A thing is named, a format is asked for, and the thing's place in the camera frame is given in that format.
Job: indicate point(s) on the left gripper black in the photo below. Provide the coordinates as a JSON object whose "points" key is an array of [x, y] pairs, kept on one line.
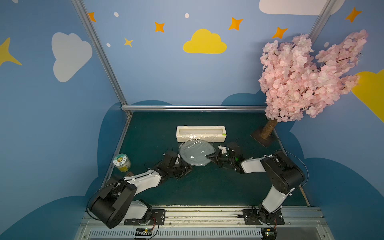
{"points": [[180, 169]]}

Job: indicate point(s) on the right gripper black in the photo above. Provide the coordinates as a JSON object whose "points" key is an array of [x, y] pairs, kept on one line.
{"points": [[219, 159]]}

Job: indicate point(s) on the grey round plate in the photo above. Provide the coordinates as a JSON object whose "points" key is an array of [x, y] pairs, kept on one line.
{"points": [[196, 153]]}

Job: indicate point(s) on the clear plastic wrap sheet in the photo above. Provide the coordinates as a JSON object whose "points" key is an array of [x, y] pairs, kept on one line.
{"points": [[198, 147]]}

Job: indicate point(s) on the cream plastic wrap dispenser box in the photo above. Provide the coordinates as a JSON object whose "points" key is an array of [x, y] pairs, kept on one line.
{"points": [[208, 133]]}

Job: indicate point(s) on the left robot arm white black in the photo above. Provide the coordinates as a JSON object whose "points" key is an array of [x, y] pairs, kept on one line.
{"points": [[114, 202]]}

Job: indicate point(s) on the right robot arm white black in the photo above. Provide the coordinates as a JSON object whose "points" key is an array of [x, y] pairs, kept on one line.
{"points": [[283, 173]]}

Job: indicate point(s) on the left small circuit board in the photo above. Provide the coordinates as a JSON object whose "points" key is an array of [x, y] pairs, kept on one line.
{"points": [[143, 233]]}

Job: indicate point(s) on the small circuit board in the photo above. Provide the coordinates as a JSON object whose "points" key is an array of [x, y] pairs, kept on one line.
{"points": [[268, 234], [143, 233]]}

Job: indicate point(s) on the horizontal aluminium back bar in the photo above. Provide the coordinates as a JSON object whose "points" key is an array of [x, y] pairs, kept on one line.
{"points": [[152, 108]]}

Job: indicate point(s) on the right small circuit board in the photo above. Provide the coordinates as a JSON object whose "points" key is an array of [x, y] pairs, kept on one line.
{"points": [[268, 234]]}

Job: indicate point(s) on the pink blossom artificial tree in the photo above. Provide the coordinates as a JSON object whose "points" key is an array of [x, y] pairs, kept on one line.
{"points": [[296, 83]]}

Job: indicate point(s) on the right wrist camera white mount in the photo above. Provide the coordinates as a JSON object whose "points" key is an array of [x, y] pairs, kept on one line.
{"points": [[223, 150]]}

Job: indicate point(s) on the aluminium rail frame front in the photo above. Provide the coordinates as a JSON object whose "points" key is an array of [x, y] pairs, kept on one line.
{"points": [[214, 223]]}

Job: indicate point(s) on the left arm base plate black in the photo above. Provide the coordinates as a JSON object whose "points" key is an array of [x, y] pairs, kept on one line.
{"points": [[156, 217]]}

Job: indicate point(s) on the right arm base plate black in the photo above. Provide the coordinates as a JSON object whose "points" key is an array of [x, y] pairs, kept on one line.
{"points": [[262, 217]]}

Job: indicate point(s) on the right aluminium corner post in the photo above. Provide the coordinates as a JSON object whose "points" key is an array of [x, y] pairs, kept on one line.
{"points": [[321, 20]]}

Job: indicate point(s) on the aluminium corner post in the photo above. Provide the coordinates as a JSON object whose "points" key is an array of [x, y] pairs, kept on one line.
{"points": [[87, 23], [321, 20]]}

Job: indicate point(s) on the left aluminium corner post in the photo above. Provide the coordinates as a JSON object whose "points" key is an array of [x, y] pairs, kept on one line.
{"points": [[87, 23]]}

